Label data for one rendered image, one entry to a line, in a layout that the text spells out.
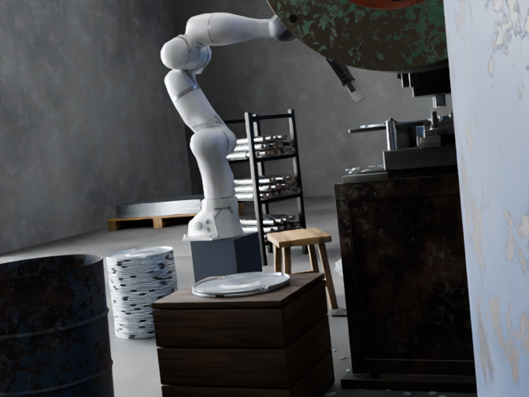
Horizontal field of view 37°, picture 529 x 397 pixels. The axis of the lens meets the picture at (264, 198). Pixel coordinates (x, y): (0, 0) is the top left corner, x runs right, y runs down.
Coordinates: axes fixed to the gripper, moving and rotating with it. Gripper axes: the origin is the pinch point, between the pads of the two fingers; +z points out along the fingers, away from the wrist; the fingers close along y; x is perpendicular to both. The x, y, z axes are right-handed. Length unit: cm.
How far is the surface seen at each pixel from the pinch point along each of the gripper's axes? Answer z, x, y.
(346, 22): -11.1, 15.5, 37.1
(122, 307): 16, -139, -36
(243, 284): 35, -49, 39
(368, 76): -113, -114, -677
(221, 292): 34, -51, 49
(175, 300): 29, -65, 50
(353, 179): 24.5, -10.5, 16.7
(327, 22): -14.2, 11.1, 36.9
